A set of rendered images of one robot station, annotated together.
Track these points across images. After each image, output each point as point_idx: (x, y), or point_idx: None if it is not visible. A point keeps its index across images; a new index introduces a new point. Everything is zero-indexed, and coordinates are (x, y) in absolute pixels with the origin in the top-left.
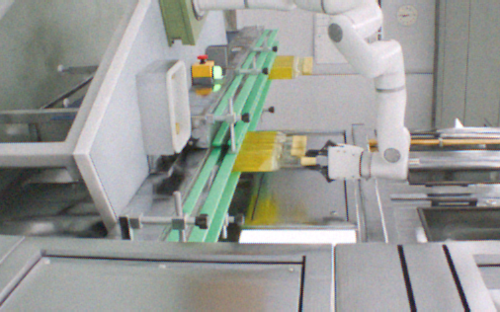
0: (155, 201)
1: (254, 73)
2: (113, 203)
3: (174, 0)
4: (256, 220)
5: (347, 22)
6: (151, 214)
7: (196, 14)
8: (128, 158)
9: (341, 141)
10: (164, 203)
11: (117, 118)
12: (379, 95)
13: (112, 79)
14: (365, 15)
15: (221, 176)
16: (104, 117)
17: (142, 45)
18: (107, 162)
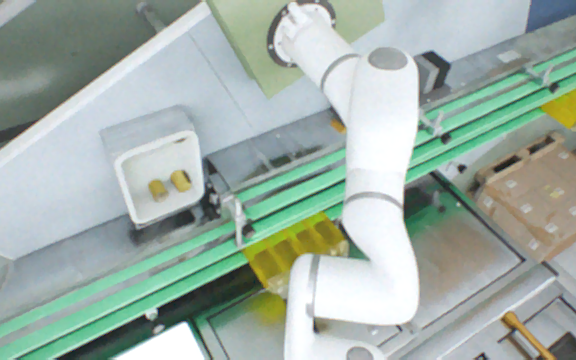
0: (61, 266)
1: (430, 132)
2: (3, 250)
3: (231, 37)
4: (215, 320)
5: (298, 293)
6: (30, 283)
7: (279, 61)
8: (63, 209)
9: (494, 274)
10: (59, 276)
11: (23, 182)
12: None
13: (24, 140)
14: (354, 300)
15: (169, 274)
16: None
17: (136, 93)
18: None
